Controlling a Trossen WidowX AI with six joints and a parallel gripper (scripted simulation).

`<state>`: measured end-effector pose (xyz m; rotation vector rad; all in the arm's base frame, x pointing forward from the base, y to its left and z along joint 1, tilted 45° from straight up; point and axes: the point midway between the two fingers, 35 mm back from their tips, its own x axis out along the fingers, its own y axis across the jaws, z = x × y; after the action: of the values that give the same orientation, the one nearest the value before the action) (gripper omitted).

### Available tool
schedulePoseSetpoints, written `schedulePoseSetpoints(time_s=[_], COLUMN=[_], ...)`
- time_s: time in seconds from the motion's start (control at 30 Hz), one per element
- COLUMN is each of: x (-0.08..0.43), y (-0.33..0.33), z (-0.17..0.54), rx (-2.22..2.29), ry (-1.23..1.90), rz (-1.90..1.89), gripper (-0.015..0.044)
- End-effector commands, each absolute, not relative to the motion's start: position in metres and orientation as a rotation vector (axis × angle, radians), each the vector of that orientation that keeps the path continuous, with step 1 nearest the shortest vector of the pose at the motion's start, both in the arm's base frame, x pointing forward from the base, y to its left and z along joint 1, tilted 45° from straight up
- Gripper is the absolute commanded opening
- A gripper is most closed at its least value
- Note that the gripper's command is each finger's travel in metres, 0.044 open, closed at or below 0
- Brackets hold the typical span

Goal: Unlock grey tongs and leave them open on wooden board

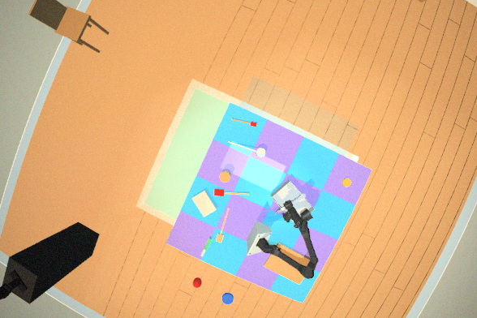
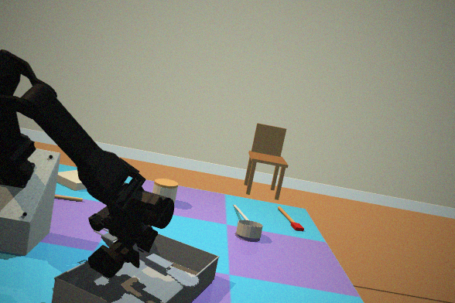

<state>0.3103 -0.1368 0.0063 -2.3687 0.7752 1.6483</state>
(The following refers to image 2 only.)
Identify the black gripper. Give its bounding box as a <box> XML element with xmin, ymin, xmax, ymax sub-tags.
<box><xmin>88</xmin><ymin>215</ymin><xmax>158</xmax><ymax>278</ymax></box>

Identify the beige cylindrical container with orange lid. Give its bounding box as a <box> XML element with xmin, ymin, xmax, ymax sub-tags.
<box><xmin>152</xmin><ymin>179</ymin><xmax>178</xmax><ymax>203</ymax></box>

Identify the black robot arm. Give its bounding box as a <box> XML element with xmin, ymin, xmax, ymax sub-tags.
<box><xmin>0</xmin><ymin>49</ymin><xmax>174</xmax><ymax>236</ymax></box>

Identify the beige flat board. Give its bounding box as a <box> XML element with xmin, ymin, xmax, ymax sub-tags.
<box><xmin>57</xmin><ymin>170</ymin><xmax>86</xmax><ymax>191</ymax></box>

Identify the red brush with wooden handle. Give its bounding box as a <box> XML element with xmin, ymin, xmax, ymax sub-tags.
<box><xmin>278</xmin><ymin>206</ymin><xmax>304</xmax><ymax>231</ymax></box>

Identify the grey saucepan with long handle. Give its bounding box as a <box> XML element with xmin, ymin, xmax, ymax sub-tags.
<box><xmin>233</xmin><ymin>205</ymin><xmax>263</xmax><ymax>239</ymax></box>

